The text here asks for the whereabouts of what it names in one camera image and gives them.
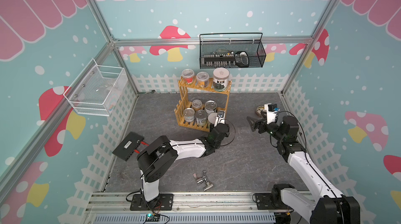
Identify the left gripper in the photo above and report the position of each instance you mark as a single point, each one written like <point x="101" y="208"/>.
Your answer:
<point x="227" y="133"/>

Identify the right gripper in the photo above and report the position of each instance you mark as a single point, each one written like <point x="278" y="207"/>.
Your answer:
<point x="263" y="123"/>

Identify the wooden two-tier shelf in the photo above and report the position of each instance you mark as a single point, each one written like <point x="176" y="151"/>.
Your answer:
<point x="184" y="102"/>

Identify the large white-lid seed jar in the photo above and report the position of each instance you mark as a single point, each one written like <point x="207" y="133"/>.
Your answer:
<point x="220" y="79"/>

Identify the clear tub orange contents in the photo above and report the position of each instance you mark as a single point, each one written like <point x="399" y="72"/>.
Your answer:
<point x="202" y="79"/>

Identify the clear tub red contents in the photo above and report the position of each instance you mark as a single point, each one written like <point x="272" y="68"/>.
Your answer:
<point x="188" y="76"/>

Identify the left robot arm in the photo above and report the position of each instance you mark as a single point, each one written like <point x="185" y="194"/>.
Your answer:
<point x="156" y="159"/>

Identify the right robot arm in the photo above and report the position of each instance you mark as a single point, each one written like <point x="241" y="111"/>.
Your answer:
<point x="329" y="205"/>

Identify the cauliflower label plastic jar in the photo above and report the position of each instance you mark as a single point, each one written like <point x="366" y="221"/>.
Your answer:
<point x="212" y="119"/>

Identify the round tin on floor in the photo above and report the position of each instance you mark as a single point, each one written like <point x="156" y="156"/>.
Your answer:
<point x="261" y="112"/>

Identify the purple label tin can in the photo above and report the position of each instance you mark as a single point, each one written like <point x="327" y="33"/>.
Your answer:
<point x="201" y="117"/>

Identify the rear tin can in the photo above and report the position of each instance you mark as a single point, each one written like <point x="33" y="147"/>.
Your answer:
<point x="210" y="106"/>

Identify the green label tin can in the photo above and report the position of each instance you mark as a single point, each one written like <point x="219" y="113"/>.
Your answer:
<point x="189" y="115"/>

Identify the chrome faucet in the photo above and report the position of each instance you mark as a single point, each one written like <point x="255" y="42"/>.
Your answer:
<point x="203" y="179"/>

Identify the black items in basket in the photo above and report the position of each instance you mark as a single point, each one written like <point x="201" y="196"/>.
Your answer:
<point x="231" y="59"/>

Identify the black flat box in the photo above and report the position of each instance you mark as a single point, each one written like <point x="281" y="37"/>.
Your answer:
<point x="129" y="146"/>

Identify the green circuit board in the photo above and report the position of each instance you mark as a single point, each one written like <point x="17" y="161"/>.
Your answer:
<point x="152" y="218"/>

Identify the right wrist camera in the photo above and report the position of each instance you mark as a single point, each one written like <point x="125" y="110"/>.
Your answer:
<point x="272" y="111"/>

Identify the black wire wall basket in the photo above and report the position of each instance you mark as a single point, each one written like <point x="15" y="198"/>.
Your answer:
<point x="231" y="50"/>

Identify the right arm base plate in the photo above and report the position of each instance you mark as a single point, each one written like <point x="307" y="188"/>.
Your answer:
<point x="266" y="201"/>

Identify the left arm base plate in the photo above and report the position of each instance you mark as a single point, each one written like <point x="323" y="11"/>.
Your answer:
<point x="161" y="202"/>

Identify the white wire wall basket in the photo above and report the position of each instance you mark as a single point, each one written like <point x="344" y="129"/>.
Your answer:
<point x="97" y="90"/>

